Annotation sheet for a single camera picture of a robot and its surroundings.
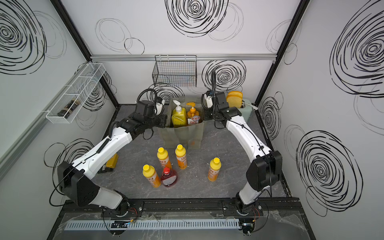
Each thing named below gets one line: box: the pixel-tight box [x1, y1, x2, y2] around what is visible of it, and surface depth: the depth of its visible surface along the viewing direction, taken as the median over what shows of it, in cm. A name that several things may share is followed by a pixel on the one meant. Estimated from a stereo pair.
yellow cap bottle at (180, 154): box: [175, 144, 187, 170], surface depth 75 cm
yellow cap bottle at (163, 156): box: [157, 147, 172, 169], surface depth 73 cm
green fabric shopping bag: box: [157, 96, 204, 150], surface depth 82 cm
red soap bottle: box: [161, 167, 178, 187], surface depth 72 cm
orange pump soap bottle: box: [186, 102, 200, 124], surface depth 88 cm
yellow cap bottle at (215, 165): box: [207, 157, 222, 182], surface depth 70 cm
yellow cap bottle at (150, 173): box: [142, 164, 162, 188], surface depth 68 cm
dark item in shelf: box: [57, 99, 81, 119], surface depth 69 cm
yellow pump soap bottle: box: [171, 100, 187, 128], surface depth 90 cm
